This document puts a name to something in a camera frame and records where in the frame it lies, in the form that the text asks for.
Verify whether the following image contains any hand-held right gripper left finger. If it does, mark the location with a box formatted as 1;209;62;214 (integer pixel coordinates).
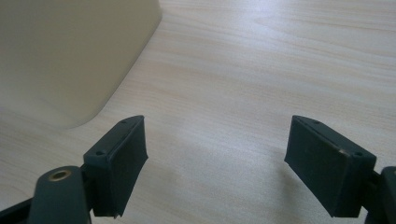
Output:
83;115;149;218

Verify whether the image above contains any cream plastic bin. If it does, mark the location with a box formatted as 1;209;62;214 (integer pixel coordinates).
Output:
0;0;163;130

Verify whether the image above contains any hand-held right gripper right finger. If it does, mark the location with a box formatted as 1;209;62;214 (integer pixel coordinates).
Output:
284;115;377;218

